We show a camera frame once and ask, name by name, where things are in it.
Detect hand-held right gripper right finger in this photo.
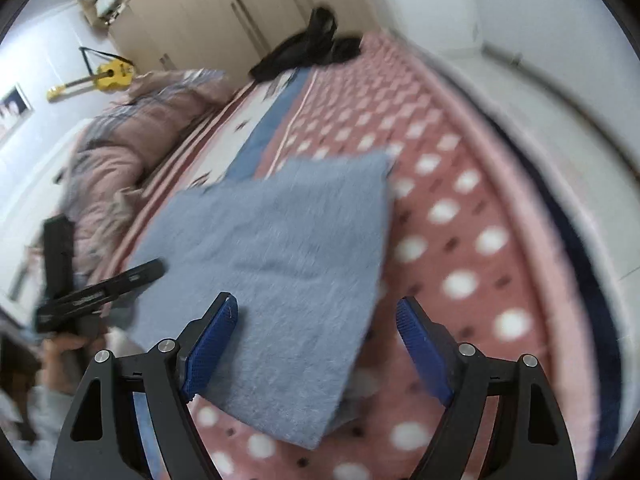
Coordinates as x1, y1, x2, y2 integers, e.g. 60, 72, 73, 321
395, 296, 576, 480

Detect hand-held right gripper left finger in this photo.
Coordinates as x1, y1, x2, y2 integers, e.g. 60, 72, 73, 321
50, 292, 240, 480

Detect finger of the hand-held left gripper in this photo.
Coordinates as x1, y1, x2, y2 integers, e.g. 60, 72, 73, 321
42, 214, 77, 302
49, 258, 167, 319

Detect grey-blue pants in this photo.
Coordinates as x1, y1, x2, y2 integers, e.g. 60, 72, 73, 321
122, 152, 396, 451

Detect person's left hand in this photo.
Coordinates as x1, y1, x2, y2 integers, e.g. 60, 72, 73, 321
40, 332, 89, 394

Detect white headboard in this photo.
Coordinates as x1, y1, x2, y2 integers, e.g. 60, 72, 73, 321
0, 125, 83, 306

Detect bed with patterned blanket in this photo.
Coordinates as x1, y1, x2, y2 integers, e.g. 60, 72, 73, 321
100, 30, 623, 480

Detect pink striped quilt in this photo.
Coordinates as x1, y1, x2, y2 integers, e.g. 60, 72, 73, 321
57, 67, 236, 281

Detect yellow guitar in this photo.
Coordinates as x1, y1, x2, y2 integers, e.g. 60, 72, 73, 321
46, 46, 133, 102

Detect wooden wardrobe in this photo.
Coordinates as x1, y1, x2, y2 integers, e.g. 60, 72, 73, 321
77, 0, 386, 81

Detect black clothing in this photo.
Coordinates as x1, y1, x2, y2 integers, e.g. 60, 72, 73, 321
248, 6, 363, 82

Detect white door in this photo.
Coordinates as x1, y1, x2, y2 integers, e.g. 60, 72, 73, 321
372, 0, 482, 56

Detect framed wall photo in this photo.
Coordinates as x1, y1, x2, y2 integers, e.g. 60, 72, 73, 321
0, 84, 32, 133

